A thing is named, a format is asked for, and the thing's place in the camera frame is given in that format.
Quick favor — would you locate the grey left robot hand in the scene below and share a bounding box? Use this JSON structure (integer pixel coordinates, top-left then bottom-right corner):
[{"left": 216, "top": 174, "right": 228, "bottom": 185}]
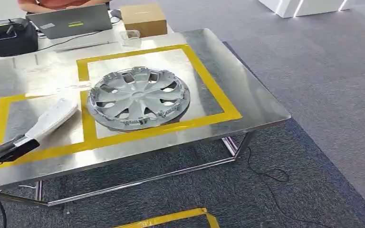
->
[{"left": 0, "top": 106, "right": 40, "bottom": 165}]

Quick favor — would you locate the white plastic car part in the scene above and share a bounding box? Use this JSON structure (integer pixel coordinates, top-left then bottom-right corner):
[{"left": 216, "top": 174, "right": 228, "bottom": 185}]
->
[{"left": 24, "top": 97, "right": 79, "bottom": 144}]

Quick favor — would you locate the small yellow tape rectangle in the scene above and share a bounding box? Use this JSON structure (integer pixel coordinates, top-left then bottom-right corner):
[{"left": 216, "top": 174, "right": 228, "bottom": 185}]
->
[{"left": 0, "top": 90, "right": 99, "bottom": 171}]

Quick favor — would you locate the black bag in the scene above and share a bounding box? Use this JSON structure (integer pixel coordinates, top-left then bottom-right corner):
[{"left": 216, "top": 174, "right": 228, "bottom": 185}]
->
[{"left": 0, "top": 18, "right": 39, "bottom": 57}]

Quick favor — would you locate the grey laptop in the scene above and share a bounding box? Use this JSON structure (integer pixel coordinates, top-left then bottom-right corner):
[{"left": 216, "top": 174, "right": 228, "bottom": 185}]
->
[{"left": 25, "top": 3, "right": 114, "bottom": 40}]

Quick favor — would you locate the silver wheel hubcap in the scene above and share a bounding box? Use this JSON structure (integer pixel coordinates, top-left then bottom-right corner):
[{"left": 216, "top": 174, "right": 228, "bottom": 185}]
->
[{"left": 86, "top": 66, "right": 192, "bottom": 133}]

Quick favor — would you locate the person at laptop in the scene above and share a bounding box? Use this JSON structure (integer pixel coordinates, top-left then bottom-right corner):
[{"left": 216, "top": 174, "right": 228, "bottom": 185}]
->
[{"left": 17, "top": 0, "right": 111, "bottom": 14}]

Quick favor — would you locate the clear plastic container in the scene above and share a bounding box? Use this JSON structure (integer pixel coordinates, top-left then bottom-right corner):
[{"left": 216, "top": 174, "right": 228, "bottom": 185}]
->
[{"left": 120, "top": 29, "right": 142, "bottom": 48}]

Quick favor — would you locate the yellow floor tape corner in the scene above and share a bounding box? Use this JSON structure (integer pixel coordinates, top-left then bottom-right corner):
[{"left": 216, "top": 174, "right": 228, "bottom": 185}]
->
[{"left": 112, "top": 207, "right": 221, "bottom": 228}]

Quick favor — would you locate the cardboard box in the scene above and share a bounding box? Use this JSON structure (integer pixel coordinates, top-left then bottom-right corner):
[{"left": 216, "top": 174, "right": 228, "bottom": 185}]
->
[{"left": 120, "top": 2, "right": 168, "bottom": 38}]

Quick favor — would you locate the large yellow tape rectangle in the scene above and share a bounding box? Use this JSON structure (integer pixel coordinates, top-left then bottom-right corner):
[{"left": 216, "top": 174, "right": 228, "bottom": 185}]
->
[{"left": 76, "top": 43, "right": 243, "bottom": 149}]

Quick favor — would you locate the steel bench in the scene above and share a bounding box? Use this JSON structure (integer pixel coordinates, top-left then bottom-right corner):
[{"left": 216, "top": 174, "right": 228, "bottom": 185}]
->
[{"left": 0, "top": 28, "right": 292, "bottom": 209}]

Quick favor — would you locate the white platform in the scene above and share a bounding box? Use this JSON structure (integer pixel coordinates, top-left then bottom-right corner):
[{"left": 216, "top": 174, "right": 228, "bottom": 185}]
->
[{"left": 258, "top": 0, "right": 357, "bottom": 19}]

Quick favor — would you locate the black laptop cable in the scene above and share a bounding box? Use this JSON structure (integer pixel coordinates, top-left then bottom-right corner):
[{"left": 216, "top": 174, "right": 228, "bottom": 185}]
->
[{"left": 36, "top": 19, "right": 122, "bottom": 53}]

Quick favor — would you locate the black floor cable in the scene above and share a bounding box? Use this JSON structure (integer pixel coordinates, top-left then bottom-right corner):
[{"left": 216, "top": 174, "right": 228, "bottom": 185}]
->
[{"left": 246, "top": 147, "right": 339, "bottom": 228}]

